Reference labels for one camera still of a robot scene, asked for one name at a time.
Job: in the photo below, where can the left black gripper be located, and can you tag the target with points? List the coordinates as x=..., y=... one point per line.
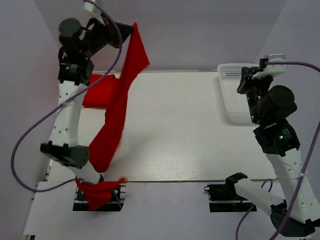
x=108, y=29

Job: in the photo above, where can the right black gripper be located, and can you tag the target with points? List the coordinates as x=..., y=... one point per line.
x=247, y=78

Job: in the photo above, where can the red t shirt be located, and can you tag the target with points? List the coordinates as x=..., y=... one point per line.
x=104, y=145
x=104, y=92

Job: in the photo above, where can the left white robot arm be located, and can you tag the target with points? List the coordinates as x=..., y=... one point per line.
x=62, y=146

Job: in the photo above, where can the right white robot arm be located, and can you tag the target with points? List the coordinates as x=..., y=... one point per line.
x=297, y=213

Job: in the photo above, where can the white plastic basket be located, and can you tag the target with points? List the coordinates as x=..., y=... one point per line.
x=236, y=105

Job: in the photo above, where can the folded red t shirt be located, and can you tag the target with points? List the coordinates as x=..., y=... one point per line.
x=104, y=92

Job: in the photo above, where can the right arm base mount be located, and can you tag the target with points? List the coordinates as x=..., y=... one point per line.
x=222, y=201

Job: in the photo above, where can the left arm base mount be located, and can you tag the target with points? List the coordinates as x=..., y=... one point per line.
x=102, y=197

